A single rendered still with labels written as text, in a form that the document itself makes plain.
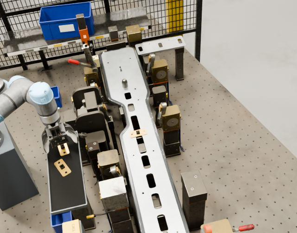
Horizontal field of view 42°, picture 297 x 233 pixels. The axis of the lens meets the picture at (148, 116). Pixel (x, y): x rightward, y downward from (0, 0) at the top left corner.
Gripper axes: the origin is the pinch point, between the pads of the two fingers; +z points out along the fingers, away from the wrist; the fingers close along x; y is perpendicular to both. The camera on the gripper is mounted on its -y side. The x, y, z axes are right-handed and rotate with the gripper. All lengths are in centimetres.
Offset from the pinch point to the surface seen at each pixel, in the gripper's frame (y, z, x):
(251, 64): -117, 118, 181
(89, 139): -6.0, 9.8, 11.7
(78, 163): 10.7, 1.9, 3.8
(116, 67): -56, 18, 41
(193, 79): -56, 48, 90
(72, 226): 36.2, 1.9, -5.2
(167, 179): 23.1, 17.9, 37.4
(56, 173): 11.5, 1.8, -5.4
